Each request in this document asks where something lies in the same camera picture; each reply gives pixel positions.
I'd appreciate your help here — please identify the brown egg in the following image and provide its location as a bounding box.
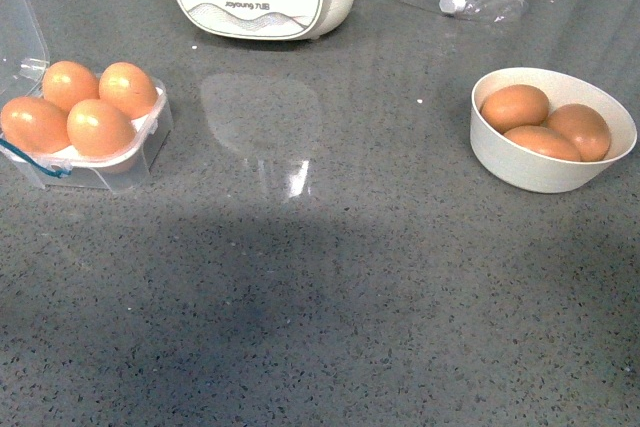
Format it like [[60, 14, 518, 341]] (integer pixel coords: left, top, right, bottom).
[[42, 61, 99, 113], [546, 103, 611, 162], [504, 125, 581, 162], [99, 62, 158, 119], [67, 99, 136, 158], [480, 84, 550, 134], [1, 96, 71, 154]]

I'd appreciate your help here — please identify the brown egg in bowl front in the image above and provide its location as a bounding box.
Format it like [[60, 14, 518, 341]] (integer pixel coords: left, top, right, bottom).
[[504, 125, 581, 162]]

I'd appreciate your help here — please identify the clear plastic egg box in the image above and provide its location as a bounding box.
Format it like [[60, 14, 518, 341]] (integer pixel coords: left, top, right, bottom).
[[1, 0, 173, 192]]

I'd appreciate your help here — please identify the white round bowl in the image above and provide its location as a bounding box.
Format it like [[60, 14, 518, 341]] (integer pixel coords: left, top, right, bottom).
[[470, 67, 638, 193]]

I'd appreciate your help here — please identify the yellow and blue rubber band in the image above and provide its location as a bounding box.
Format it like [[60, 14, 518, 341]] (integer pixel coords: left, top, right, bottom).
[[0, 138, 71, 178]]

